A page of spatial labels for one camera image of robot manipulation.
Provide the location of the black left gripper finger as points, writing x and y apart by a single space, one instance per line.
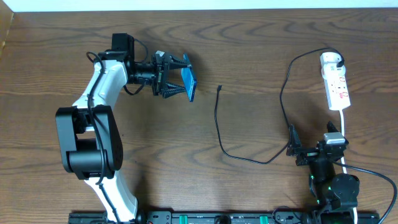
171 89
179 63

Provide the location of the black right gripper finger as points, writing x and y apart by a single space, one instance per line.
331 128
295 142

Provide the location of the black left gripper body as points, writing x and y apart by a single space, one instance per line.
160 73

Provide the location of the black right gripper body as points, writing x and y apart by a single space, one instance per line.
311 154

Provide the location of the blue screen Galaxy smartphone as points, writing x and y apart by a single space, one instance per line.
189 79

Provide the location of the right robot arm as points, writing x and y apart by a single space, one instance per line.
336 194

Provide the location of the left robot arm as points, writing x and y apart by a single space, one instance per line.
90 143

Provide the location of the white USB charger plug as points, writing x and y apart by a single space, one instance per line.
332 62

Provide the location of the white power strip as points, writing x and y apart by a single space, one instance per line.
337 93

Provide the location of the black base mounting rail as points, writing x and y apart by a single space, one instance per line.
166 217

